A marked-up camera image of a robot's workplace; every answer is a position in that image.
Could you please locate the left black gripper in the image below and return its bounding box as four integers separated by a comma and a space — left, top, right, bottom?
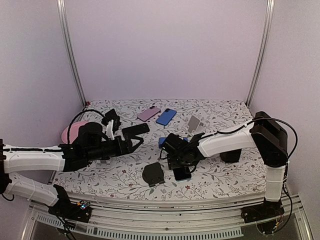
85, 132, 144, 162

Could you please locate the teal phone dark screen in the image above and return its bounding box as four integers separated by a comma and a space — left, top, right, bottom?
173, 167, 192, 182

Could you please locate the blue phone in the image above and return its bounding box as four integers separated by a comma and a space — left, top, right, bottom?
156, 108, 177, 126
158, 137, 189, 149

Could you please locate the dark round base stand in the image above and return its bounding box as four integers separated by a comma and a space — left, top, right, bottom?
142, 162, 165, 188

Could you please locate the white silver stand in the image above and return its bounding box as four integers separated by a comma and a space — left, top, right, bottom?
187, 115, 204, 136
96, 160, 111, 169

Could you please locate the black phone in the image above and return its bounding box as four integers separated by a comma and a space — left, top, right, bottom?
219, 149, 242, 164

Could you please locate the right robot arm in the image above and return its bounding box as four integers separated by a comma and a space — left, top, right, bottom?
161, 111, 289, 218

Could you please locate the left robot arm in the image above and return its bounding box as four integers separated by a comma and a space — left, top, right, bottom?
0, 122, 144, 217

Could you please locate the black phone face down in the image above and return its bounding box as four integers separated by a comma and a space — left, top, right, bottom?
121, 123, 150, 139

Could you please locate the pink phone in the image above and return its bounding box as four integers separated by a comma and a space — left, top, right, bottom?
137, 106, 161, 122

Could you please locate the black folding phone stand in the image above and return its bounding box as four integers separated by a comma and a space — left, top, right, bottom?
101, 108, 122, 132

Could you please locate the floral table mat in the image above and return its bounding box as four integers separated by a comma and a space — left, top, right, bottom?
53, 99, 266, 201

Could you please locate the pink round dish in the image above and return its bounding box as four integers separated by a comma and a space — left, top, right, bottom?
61, 121, 90, 145

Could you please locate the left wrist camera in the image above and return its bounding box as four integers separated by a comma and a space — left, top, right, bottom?
105, 119, 121, 141

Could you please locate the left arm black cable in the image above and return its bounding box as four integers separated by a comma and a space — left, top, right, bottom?
66, 109, 107, 143

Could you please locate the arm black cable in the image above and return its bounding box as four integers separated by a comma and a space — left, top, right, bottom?
66, 109, 107, 143
214, 117, 300, 221

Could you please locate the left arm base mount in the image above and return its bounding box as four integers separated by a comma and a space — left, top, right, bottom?
48, 184, 92, 223

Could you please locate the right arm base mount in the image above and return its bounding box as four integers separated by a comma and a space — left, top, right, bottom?
240, 199, 293, 236

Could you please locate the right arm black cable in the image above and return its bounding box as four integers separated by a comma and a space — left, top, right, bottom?
214, 117, 300, 221

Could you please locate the left aluminium frame post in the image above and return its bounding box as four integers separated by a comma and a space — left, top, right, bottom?
56, 0, 87, 107

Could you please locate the aluminium frame post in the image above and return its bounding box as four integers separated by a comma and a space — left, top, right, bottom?
245, 0, 275, 108
56, 0, 87, 107

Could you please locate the right aluminium frame post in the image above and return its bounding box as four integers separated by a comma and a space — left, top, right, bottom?
245, 0, 275, 108

